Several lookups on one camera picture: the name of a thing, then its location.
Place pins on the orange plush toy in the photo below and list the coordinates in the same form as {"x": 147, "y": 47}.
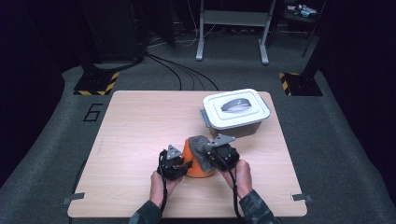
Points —
{"x": 194, "y": 168}

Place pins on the clear brown storage box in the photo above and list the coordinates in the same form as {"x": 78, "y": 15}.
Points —
{"x": 233, "y": 133}

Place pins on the black cabinet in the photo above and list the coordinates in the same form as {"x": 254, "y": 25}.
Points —
{"x": 115, "y": 28}

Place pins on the person's right hand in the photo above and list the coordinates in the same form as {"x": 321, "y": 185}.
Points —
{"x": 244, "y": 180}

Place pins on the black striped stand base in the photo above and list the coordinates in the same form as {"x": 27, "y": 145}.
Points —
{"x": 93, "y": 84}
{"x": 303, "y": 85}

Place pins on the person's left hand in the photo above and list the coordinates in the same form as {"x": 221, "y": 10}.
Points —
{"x": 155, "y": 193}

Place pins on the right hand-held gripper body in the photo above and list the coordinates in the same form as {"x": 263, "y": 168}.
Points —
{"x": 229, "y": 154}

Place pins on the white metal table frame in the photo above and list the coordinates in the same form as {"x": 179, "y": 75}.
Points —
{"x": 233, "y": 18}

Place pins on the dark shelf with small things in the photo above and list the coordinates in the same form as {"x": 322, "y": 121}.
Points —
{"x": 300, "y": 11}

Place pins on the dark curtain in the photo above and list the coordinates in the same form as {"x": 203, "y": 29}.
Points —
{"x": 361, "y": 77}
{"x": 28, "y": 77}

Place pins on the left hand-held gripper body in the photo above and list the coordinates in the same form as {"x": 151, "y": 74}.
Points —
{"x": 171, "y": 168}

